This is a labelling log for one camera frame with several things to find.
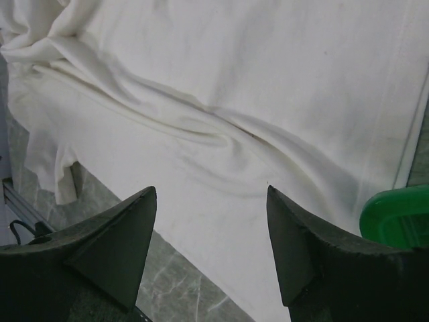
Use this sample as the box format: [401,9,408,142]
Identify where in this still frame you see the aluminium rail frame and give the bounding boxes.
[2,178,54,234]

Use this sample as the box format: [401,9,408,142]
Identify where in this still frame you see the white t shirt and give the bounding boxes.
[1,1,428,321]

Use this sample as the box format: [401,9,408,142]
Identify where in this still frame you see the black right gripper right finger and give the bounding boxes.
[266,187,428,321]

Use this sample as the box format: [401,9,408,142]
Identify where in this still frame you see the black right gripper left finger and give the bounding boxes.
[1,186,157,321]

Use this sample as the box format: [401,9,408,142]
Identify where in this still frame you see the green plastic tray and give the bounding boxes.
[359,184,428,250]

